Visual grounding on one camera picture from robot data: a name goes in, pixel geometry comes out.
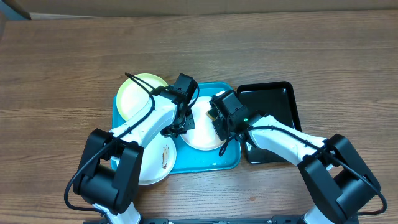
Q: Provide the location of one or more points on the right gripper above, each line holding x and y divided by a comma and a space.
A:
219, 124

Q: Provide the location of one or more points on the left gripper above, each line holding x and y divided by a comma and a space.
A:
189, 124

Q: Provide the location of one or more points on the green yellow sponge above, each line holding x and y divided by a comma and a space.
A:
212, 114

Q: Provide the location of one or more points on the white plate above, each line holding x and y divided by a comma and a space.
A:
203, 136
158, 160

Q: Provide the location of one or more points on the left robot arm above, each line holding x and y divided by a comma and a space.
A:
110, 166

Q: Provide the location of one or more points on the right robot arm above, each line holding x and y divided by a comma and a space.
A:
338, 180

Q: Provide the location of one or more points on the teal plastic tray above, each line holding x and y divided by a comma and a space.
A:
188, 158

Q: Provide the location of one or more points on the black rectangular tray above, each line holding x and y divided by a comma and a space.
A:
278, 100

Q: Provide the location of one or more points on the yellow-green plate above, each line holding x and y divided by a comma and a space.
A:
131, 98

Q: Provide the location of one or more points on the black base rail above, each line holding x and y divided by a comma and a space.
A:
294, 219

